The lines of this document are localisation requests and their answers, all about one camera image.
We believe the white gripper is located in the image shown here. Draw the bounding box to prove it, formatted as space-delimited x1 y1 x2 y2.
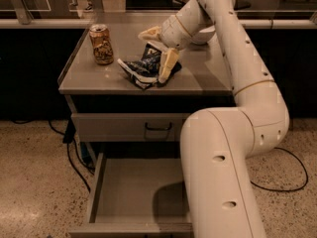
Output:
138 15 192 83

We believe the blue chip bag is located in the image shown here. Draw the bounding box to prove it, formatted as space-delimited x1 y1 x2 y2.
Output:
117 42 181 89

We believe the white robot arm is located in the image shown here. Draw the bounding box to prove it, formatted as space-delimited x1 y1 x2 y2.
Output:
140 0 289 238

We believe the grey drawer cabinet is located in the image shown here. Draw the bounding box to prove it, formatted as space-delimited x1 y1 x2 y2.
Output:
59 13 235 158

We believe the closed grey top drawer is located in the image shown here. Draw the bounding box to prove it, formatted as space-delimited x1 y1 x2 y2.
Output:
71 113 189 142

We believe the open grey middle drawer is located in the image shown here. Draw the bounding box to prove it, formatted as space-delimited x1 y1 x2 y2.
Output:
69 155 194 238

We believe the white bowl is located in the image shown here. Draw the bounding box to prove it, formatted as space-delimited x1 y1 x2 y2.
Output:
192 26 216 45

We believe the gold soda can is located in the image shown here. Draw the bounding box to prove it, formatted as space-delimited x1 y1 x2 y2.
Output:
89 24 114 64

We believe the black drawer handle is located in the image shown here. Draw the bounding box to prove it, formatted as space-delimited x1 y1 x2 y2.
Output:
145 122 172 131

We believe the white horizontal rail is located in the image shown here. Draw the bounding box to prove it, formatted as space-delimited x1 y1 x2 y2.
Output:
0 19 317 30

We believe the black floor cable left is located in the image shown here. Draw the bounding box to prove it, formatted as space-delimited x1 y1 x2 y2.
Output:
10 118 96 194

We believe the black floor cable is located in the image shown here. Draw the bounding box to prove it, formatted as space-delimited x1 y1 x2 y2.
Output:
10 118 96 194
250 146 309 193

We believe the black floor cable right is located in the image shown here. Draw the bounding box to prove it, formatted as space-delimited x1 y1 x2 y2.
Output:
250 146 309 193

